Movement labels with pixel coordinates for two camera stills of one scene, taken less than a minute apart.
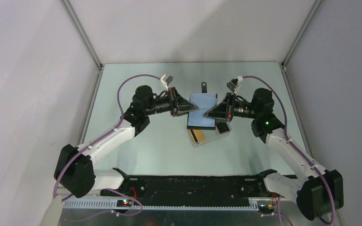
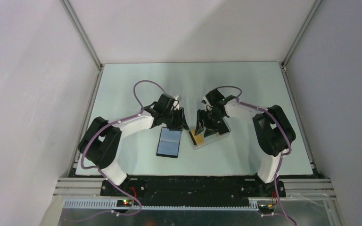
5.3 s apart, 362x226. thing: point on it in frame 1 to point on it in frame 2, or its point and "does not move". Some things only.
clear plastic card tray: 200,137 does not move
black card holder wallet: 204,101 to 168,143
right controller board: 266,208 does not move
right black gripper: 225,110 to 201,115
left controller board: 124,203 does not move
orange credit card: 199,135 does not move
